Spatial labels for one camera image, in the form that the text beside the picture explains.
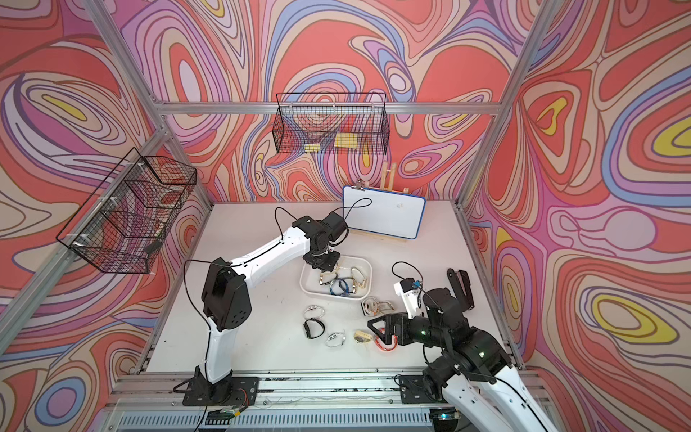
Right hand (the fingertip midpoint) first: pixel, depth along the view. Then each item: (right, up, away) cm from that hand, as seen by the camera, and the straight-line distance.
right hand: (382, 331), depth 67 cm
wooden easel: (+5, +42, +23) cm, 48 cm away
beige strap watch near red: (-5, -7, +14) cm, 16 cm away
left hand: (-15, +13, +21) cm, 29 cm away
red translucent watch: (+3, -10, +13) cm, 17 cm away
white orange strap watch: (-1, 0, +21) cm, 21 cm away
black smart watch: (-21, -6, +14) cm, 26 cm away
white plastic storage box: (-20, +6, +26) cm, 34 cm away
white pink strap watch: (-20, -1, +19) cm, 28 cm away
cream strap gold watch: (-5, +8, +28) cm, 30 cm away
